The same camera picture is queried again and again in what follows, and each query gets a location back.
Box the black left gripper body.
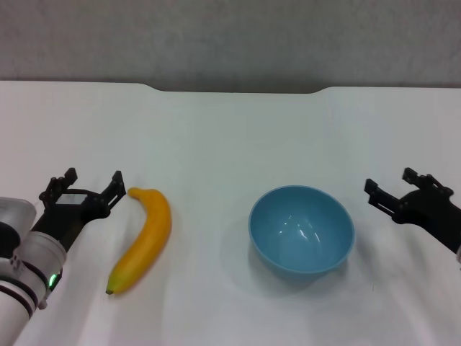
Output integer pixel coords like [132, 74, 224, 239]
[32, 188, 109, 253]

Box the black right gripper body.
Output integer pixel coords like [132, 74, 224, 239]
[393, 188, 461, 253]

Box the yellow banana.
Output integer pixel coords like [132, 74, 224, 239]
[105, 187, 173, 296]

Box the blue bowl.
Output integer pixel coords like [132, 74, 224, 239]
[247, 185, 356, 280]

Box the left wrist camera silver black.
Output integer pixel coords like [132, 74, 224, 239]
[0, 197, 37, 259]

